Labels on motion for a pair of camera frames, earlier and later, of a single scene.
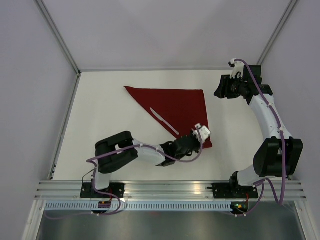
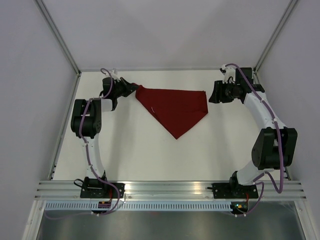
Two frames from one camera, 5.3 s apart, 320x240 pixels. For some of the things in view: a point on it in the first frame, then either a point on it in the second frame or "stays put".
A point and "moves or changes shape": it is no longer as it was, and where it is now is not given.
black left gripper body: (196, 146) → (120, 88)
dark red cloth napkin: (183, 109) moves or changes shape
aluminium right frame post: (275, 36) stays put
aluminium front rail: (154, 190) stays put
